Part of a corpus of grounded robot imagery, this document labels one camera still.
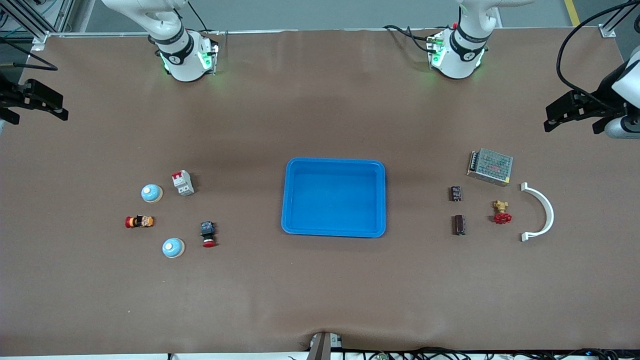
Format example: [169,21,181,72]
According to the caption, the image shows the black base cable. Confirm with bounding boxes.
[186,0,209,33]

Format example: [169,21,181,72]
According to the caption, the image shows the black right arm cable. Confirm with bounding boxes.
[0,36,59,72]

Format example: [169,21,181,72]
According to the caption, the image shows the grey camera stand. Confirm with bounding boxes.
[306,331,344,360]

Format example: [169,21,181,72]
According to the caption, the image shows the brass valve red handle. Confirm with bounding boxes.
[491,199,513,225]

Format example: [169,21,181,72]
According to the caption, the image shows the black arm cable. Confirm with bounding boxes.
[556,0,640,108]
[0,36,59,72]

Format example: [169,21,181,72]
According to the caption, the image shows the red mushroom push button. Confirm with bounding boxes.
[200,221,217,249]

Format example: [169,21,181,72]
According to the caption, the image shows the brown table mat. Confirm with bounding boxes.
[0,27,640,358]

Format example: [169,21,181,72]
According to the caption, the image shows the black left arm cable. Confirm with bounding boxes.
[556,0,640,108]

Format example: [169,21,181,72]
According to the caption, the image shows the metal mesh power supply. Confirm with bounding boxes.
[466,147,515,188]

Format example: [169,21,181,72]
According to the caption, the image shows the blue plastic tray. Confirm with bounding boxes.
[281,157,387,239]

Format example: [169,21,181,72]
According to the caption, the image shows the white red circuit breaker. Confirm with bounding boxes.
[171,169,195,197]

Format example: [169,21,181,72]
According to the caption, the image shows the white curved plastic bracket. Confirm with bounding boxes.
[520,182,555,243]

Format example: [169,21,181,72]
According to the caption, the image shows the black base cables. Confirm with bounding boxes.
[383,24,442,55]

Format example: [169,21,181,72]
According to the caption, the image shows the blue call bell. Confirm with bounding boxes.
[140,183,164,204]
[162,236,186,259]

